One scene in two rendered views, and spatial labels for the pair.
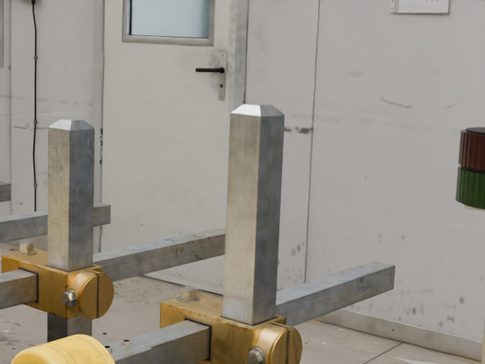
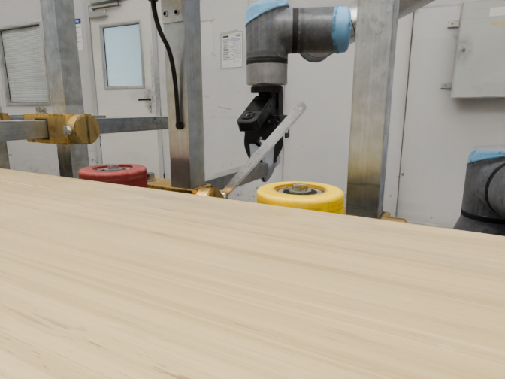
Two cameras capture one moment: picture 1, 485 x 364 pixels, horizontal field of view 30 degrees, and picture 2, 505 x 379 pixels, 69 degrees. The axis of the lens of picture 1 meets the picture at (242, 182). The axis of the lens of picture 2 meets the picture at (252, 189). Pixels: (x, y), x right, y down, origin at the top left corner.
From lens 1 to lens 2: 0.33 m
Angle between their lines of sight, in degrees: 11
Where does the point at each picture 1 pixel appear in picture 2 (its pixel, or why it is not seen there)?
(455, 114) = not seen: hidden behind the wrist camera
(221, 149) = (152, 134)
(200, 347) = (40, 130)
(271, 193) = (69, 40)
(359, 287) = (154, 122)
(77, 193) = not seen: outside the picture
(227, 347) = (55, 128)
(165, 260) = not seen: hidden behind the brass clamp
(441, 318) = (249, 196)
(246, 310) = (62, 106)
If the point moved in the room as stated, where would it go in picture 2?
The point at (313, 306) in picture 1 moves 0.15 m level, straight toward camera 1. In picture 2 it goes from (123, 125) to (102, 129)
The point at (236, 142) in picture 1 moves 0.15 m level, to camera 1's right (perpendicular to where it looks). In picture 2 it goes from (43, 10) to (142, 14)
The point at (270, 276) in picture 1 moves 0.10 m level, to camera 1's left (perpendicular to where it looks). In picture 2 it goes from (76, 89) to (10, 89)
